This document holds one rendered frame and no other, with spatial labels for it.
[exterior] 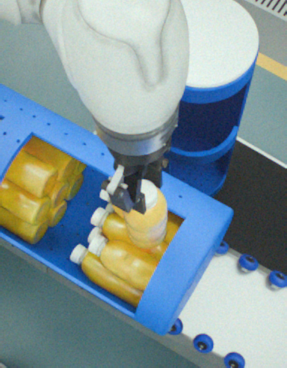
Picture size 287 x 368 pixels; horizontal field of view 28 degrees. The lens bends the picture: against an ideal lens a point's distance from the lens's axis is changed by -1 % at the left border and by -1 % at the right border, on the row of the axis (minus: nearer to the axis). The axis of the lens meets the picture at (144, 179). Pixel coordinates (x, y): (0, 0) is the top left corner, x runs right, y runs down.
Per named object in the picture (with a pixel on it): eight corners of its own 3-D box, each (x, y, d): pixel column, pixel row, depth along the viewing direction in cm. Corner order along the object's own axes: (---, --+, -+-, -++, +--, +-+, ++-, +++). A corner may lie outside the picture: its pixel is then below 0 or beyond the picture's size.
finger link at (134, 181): (152, 154, 66) (145, 163, 65) (144, 201, 76) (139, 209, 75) (122, 138, 67) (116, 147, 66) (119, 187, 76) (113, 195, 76)
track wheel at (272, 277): (284, 291, 122) (288, 284, 121) (266, 281, 123) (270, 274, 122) (287, 284, 126) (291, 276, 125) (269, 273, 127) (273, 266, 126)
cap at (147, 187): (153, 181, 84) (153, 176, 83) (159, 205, 83) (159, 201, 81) (128, 186, 84) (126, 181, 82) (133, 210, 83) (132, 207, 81)
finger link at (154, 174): (140, 161, 77) (143, 157, 78) (142, 179, 84) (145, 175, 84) (159, 172, 77) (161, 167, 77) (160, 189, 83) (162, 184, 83)
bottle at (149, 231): (162, 207, 102) (161, 169, 85) (171, 245, 99) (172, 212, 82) (123, 216, 101) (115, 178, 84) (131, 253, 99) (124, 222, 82)
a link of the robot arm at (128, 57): (208, 111, 54) (144, 13, 59) (222, 9, 40) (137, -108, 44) (107, 161, 53) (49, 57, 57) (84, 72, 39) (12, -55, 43)
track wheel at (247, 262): (253, 274, 124) (258, 267, 123) (235, 264, 125) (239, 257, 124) (257, 266, 128) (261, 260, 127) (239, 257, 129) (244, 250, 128)
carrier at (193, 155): (137, 169, 222) (189, 219, 214) (119, 39, 140) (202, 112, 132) (188, 122, 228) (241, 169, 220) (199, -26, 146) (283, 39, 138)
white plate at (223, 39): (121, 36, 139) (121, 39, 140) (203, 107, 131) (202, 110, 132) (199, -27, 145) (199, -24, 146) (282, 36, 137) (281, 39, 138)
